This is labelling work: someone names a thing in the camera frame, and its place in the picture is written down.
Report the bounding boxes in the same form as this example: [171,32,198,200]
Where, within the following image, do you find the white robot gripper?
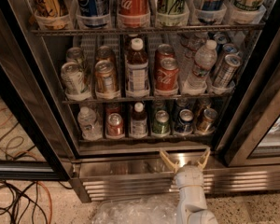
[160,147,210,189]

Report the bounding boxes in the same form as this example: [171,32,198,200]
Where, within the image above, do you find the blue pepsi can front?
[174,109,193,134]

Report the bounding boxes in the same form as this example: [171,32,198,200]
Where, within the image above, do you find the blue pepsi can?
[174,109,193,134]
[172,98,189,120]

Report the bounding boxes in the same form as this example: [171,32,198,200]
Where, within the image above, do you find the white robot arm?
[160,147,218,224]

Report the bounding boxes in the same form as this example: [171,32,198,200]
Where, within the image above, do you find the brown gold can front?
[196,108,217,134]

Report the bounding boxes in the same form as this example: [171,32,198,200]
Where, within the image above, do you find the green soda can front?
[152,110,170,136]

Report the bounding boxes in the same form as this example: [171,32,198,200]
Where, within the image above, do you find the blue pepsi can rear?
[172,98,189,120]

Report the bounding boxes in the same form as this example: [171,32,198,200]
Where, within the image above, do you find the tea bottle bottom shelf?
[130,102,147,138]

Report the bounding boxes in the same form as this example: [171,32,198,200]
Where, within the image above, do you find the tea bottle shelf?
[130,102,147,138]
[125,38,149,97]

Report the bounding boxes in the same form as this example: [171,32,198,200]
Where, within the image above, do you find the right glass fridge door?
[223,47,280,168]

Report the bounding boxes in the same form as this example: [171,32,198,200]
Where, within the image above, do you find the glass fridge door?
[223,47,280,168]
[0,48,72,180]

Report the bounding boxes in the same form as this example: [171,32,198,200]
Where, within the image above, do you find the red can bottom shelf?
[106,113,124,138]

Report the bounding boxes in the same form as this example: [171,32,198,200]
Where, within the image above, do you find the red coca-cola can front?
[155,57,179,96]

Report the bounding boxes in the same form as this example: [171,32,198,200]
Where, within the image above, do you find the silver slim can front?
[212,54,242,94]

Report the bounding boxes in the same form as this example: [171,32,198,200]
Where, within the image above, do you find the water bottle middle shelf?
[182,40,217,95]

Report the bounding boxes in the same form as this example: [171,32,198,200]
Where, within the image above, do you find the water bottle shelf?
[182,40,217,95]
[77,106,103,141]

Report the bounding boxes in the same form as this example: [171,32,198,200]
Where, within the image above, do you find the tea bottle middle shelf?
[125,38,149,97]

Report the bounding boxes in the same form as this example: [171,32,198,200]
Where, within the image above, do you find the water bottle bottom shelf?
[77,106,103,141]

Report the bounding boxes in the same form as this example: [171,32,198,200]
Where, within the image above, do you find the orange can middle shelf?
[95,60,119,99]

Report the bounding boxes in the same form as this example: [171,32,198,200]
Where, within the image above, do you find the stainless steel fridge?
[0,0,280,203]

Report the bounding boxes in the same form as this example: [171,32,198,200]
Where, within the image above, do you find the silver white can middle shelf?
[61,62,91,101]

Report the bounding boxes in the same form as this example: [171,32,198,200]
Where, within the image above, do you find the red bull can top shelf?
[194,0,226,24]

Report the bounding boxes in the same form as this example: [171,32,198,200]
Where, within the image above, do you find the coca-cola can top shelf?
[119,0,148,28]

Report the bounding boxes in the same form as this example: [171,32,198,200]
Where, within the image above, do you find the left glass fridge door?
[0,48,72,180]

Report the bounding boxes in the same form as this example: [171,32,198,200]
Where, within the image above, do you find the white green can top shelf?
[232,0,264,24]

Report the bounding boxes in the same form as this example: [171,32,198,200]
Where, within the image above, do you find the pepsi can top shelf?
[77,0,109,28]

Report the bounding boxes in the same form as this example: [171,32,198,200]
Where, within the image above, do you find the yellow can top shelf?
[34,0,69,30]

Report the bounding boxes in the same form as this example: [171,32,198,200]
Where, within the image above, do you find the clear plastic bag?
[91,194,178,224]

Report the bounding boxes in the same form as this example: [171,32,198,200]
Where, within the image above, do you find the black orange floor cables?
[0,179,73,224]

